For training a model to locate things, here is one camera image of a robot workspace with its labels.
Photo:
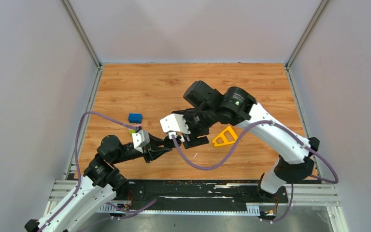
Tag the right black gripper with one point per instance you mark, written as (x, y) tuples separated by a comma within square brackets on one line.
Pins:
[(187, 114)]

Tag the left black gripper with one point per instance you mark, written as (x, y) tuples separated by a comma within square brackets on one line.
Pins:
[(148, 149)]

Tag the black earbud charging case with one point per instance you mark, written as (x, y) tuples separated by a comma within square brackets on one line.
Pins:
[(170, 141)]

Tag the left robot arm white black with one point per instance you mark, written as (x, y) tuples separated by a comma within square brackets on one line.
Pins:
[(101, 181)]

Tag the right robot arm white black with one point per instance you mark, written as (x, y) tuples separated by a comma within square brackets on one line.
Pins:
[(237, 107)]

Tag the pink green orange brick stack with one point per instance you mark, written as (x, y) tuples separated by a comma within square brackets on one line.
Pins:
[(132, 131)]

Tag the blue toy brick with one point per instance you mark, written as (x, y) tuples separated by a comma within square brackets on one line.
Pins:
[(135, 118)]

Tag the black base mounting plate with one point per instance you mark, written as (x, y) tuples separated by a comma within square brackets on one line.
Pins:
[(195, 195)]

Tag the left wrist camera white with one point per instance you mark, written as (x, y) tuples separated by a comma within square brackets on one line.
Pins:
[(140, 140)]

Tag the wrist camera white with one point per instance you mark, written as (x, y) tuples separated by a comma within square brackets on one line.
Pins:
[(140, 140), (174, 123)]

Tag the yellow triangular toy frame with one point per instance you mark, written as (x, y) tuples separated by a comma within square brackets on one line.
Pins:
[(226, 137)]

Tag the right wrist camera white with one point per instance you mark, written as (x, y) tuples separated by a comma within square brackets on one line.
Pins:
[(174, 123)]

